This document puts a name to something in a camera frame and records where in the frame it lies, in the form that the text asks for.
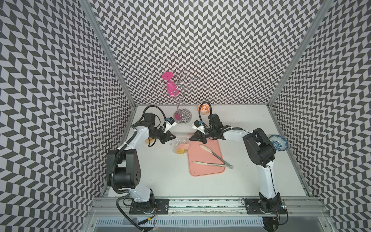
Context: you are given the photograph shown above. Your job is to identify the blue white porcelain bowl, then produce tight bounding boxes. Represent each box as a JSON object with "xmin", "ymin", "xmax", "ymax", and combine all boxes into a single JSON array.
[{"xmin": 269, "ymin": 134, "xmax": 289, "ymax": 151}]

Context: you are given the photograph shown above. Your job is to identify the metal tongs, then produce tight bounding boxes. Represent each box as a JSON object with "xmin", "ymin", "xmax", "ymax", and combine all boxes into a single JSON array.
[{"xmin": 192, "ymin": 145, "xmax": 234, "ymax": 169}]

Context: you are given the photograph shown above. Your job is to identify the orange patterned small bowl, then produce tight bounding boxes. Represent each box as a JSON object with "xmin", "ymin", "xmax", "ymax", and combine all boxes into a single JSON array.
[{"xmin": 197, "ymin": 104, "xmax": 211, "ymax": 115}]

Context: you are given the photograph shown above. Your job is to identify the pink ornament on stand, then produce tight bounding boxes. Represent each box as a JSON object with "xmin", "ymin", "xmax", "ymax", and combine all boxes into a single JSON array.
[{"xmin": 162, "ymin": 72, "xmax": 179, "ymax": 97}]

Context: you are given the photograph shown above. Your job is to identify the aluminium front rail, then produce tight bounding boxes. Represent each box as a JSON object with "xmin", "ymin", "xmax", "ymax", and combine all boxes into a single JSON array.
[{"xmin": 86, "ymin": 196, "xmax": 331, "ymax": 218}]

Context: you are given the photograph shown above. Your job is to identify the pink plastic tray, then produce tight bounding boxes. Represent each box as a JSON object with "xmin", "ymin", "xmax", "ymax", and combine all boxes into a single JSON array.
[{"xmin": 187, "ymin": 141, "xmax": 226, "ymax": 177}]

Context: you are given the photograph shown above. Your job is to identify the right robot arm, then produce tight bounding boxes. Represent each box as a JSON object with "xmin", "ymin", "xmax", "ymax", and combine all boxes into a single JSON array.
[{"xmin": 190, "ymin": 101, "xmax": 282, "ymax": 214}]

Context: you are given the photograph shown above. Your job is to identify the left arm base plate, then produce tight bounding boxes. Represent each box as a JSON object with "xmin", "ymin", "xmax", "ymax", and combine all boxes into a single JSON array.
[{"xmin": 129, "ymin": 199, "xmax": 170, "ymax": 215}]

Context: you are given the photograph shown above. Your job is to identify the clear resealable bag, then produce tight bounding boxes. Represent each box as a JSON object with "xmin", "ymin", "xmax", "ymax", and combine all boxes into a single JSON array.
[
  {"xmin": 145, "ymin": 138, "xmax": 156, "ymax": 147},
  {"xmin": 173, "ymin": 133, "xmax": 191, "ymax": 155}
]

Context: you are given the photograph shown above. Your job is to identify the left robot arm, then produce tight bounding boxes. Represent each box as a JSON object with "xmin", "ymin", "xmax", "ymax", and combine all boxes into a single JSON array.
[{"xmin": 106, "ymin": 105, "xmax": 176, "ymax": 214}]

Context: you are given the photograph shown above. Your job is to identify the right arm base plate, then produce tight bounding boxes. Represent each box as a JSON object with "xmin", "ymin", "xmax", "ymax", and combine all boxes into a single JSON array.
[{"xmin": 241, "ymin": 198, "xmax": 287, "ymax": 215}]

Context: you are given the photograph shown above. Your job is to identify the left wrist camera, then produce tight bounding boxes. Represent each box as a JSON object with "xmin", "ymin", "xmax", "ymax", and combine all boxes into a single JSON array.
[{"xmin": 163, "ymin": 117, "xmax": 177, "ymax": 133}]

